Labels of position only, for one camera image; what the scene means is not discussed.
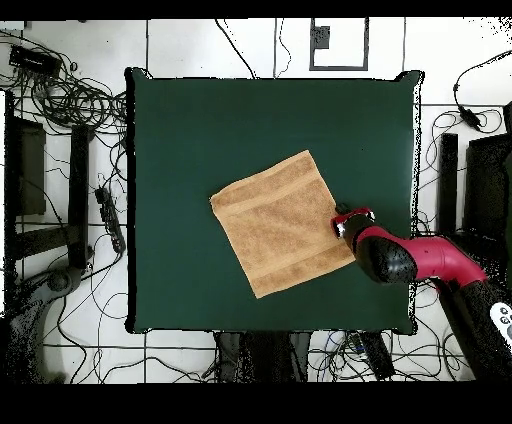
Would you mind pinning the tan terry towel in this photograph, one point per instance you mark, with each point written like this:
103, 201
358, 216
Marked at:
280, 224

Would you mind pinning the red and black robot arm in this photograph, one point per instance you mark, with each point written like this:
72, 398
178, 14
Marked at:
440, 256

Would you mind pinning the black flat panel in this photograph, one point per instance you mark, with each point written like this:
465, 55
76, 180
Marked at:
486, 188
32, 172

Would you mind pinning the black metal stand leg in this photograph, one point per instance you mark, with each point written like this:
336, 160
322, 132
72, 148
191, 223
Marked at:
79, 192
448, 180

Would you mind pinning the black power strip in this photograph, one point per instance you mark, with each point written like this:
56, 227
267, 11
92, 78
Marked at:
110, 220
376, 356

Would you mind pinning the dark green table cloth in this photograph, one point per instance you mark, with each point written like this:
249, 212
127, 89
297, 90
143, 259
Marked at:
180, 160

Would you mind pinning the small dark grey square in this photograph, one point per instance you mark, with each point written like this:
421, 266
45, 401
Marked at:
320, 38

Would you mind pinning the dark grey stand base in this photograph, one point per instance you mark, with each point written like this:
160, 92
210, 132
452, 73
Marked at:
58, 280

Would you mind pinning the black electronics box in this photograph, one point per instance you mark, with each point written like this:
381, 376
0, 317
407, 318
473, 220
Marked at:
34, 60

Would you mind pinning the dark square floor frame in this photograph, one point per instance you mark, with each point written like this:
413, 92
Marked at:
340, 68

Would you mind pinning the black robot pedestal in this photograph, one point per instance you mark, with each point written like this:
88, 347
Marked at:
264, 356

